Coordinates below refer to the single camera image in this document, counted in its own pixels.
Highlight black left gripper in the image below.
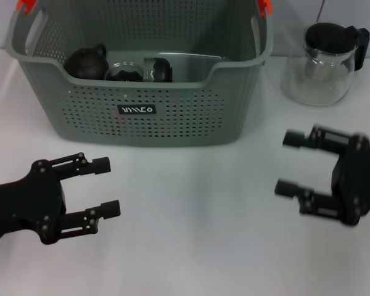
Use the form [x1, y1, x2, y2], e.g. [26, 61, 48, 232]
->
[0, 152, 121, 246]

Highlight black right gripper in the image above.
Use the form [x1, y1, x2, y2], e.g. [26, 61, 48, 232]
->
[274, 124, 370, 226]

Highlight grey perforated storage bin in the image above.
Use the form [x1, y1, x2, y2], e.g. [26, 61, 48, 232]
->
[5, 0, 274, 148]

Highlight orange bin clip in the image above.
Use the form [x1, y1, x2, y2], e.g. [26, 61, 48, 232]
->
[257, 0, 272, 16]
[16, 0, 38, 15]

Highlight glass pitcher black lid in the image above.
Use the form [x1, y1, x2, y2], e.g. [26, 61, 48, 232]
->
[279, 21, 370, 107]

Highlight dark clay teapot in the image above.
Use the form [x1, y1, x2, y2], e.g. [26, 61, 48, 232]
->
[64, 43, 109, 80]

